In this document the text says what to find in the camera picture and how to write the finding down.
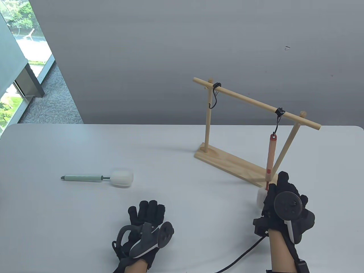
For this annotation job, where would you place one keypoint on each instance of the person's left hand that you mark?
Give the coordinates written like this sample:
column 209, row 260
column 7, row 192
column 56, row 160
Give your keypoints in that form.
column 148, row 217

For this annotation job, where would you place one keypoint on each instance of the person's right hand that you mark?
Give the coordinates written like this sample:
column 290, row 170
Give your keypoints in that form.
column 304, row 224

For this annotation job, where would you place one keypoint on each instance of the person's right thumb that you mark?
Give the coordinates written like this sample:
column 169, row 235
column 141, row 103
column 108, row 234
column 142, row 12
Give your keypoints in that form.
column 270, row 199

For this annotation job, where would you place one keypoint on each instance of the person's left middle finger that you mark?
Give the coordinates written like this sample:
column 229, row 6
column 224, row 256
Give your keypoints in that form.
column 153, row 212

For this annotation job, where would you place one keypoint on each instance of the person's right middle finger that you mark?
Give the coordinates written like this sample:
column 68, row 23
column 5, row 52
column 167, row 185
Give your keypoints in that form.
column 293, row 189

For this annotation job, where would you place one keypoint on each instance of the person's left little finger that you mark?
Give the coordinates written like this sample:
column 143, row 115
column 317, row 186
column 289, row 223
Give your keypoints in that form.
column 132, row 214

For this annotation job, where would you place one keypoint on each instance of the person's right forearm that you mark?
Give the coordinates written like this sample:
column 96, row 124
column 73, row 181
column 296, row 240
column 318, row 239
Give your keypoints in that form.
column 280, row 250

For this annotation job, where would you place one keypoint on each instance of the person's left forearm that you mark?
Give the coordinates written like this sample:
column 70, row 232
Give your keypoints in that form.
column 138, row 267

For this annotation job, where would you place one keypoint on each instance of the grey right hand controller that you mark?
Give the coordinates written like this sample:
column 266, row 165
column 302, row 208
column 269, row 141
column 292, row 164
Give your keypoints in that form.
column 287, row 206

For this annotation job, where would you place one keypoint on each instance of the grey hand controller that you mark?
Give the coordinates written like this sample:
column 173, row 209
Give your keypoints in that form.
column 143, row 241
column 287, row 206

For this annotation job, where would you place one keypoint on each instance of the grey left hand controller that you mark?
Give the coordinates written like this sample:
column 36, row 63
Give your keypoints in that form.
column 143, row 241

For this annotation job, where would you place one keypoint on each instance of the wooden hanging rack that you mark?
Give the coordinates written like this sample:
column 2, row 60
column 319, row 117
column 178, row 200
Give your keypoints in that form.
column 227, row 163

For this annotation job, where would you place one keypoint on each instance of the black metal hook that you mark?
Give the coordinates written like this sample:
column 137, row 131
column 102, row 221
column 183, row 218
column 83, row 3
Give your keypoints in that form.
column 279, row 112
column 215, row 93

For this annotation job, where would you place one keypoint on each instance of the grey window pillar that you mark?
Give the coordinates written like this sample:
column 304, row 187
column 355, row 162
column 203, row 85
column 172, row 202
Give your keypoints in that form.
column 17, row 65

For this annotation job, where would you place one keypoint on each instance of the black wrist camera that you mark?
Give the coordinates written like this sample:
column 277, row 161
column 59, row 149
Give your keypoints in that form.
column 260, row 226

